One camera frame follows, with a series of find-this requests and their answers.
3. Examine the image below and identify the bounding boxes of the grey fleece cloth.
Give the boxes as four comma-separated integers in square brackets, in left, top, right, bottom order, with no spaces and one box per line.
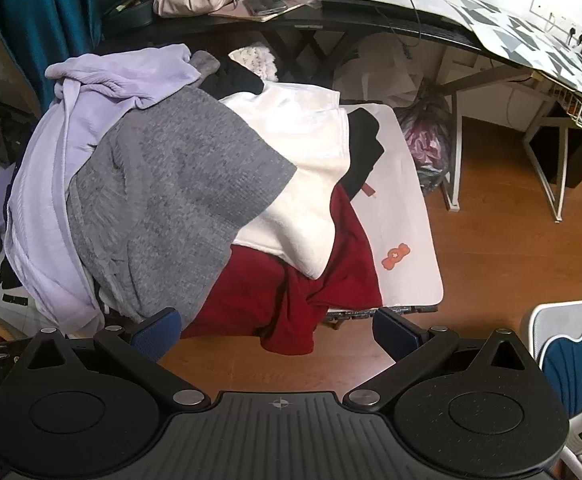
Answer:
[189,51,221,81]

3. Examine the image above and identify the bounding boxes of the white fluffy knit garment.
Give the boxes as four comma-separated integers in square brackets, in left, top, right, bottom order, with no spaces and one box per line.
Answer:
[228,44,279,82]

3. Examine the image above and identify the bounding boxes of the black computer case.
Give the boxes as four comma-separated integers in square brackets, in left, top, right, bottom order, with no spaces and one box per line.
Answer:
[528,120,582,190]

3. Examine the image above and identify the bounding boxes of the smartphone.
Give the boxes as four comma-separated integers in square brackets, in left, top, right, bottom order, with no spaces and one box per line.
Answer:
[243,0,290,16]

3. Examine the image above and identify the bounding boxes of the dark red garment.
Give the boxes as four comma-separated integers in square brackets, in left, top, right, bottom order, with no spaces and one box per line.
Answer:
[181,182,384,356]

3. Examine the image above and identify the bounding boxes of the black desk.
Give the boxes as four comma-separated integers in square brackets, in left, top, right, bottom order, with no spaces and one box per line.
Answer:
[96,7,537,111]

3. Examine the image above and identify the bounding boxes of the lavender sweatshirt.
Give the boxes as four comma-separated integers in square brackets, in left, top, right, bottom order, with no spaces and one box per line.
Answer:
[5,44,207,333]

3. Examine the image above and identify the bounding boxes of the dark plastic bag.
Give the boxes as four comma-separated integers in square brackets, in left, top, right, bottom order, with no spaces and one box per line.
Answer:
[396,87,456,196]

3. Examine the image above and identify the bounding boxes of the white metal table frame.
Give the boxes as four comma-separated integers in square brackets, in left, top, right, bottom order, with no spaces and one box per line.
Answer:
[438,72,579,223]

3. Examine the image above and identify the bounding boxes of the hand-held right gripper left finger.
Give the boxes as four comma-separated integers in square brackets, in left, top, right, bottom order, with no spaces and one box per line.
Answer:
[21,307,211,412]

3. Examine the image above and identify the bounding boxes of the geometric patterned tablecloth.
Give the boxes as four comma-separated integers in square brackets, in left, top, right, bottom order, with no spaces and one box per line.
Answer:
[318,0,582,108]

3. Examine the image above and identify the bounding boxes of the white fleece garment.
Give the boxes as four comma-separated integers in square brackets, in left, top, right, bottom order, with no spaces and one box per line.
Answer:
[219,82,353,281]

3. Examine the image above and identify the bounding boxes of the grey knit sweater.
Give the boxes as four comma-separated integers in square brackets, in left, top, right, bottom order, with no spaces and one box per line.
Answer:
[66,85,298,323]

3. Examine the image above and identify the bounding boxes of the small white folding table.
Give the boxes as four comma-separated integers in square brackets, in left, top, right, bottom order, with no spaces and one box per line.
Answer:
[338,102,445,311]

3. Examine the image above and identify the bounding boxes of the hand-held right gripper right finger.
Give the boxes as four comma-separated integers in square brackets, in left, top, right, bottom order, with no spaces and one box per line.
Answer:
[343,307,533,412]

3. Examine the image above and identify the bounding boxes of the black garment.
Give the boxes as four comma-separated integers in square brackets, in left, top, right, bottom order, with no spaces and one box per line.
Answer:
[343,109,386,200]
[200,56,267,97]

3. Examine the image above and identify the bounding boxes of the teal curtain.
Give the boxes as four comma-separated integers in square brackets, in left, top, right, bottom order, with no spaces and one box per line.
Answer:
[0,0,106,116]

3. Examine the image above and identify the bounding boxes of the white blue mesh chair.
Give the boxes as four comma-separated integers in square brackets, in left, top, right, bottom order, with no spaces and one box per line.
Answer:
[520,300,582,480]

